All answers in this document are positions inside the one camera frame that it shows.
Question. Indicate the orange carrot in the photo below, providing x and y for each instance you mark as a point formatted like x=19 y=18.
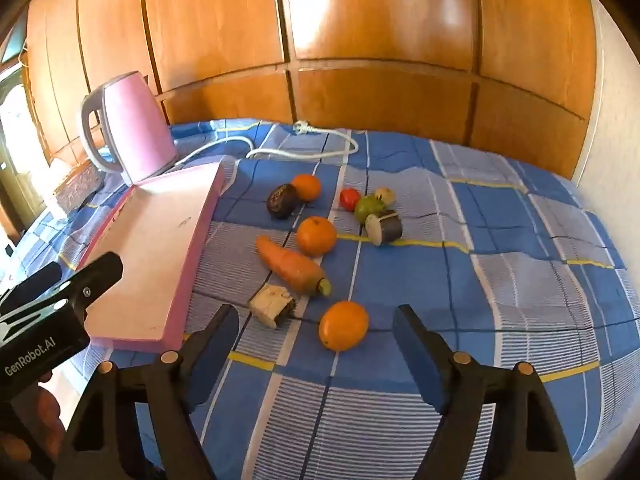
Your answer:
x=290 y=265

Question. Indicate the wooden panelled wardrobe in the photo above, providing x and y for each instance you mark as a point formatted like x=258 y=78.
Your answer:
x=375 y=20

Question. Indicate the silver embossed tissue box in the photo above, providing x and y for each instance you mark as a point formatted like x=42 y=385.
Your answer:
x=75 y=187

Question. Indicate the red tomato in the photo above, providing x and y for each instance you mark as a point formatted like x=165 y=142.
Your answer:
x=349 y=199

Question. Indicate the small orange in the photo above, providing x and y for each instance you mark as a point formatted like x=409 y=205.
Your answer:
x=306 y=187

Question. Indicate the blue plaid bedsheet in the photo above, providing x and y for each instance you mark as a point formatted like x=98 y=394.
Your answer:
x=500 y=285

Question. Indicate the pink electric kettle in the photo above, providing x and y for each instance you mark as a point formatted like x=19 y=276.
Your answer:
x=135 y=125

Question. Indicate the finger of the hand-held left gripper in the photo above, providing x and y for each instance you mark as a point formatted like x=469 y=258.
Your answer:
x=35 y=280
x=97 y=272

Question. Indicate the cracked beige yam piece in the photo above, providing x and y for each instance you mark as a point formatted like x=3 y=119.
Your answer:
x=271 y=305

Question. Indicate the green lime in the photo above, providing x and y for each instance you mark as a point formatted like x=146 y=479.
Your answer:
x=369 y=208

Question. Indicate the dark brown mangosteen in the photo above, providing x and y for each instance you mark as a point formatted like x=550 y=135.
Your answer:
x=282 y=201

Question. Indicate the pink shallow box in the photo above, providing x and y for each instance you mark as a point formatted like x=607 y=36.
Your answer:
x=150 y=250

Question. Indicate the person's left hand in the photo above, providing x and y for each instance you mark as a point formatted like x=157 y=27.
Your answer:
x=47 y=402

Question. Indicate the small beige longan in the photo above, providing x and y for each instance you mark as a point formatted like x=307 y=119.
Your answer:
x=385 y=194

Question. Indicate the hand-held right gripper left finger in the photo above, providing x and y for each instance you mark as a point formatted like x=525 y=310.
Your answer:
x=225 y=332

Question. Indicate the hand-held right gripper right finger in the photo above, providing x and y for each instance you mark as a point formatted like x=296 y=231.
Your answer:
x=417 y=355

